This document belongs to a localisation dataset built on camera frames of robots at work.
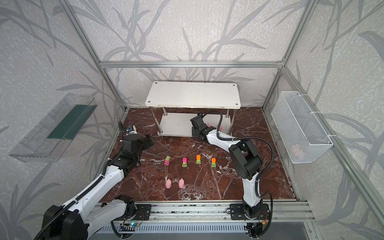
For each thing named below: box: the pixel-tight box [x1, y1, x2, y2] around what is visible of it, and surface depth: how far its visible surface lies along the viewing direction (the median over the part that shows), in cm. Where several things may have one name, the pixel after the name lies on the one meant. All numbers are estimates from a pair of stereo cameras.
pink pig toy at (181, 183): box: [178, 178, 185, 189], surface depth 84 cm
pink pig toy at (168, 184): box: [165, 178, 172, 189], surface depth 83 cm
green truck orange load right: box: [211, 157, 217, 168], surface depth 91 cm
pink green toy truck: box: [164, 155, 171, 166], surface depth 91 cm
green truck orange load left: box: [196, 154, 202, 165], surface depth 92 cm
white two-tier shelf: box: [145, 81, 241, 138], surface depth 82 cm
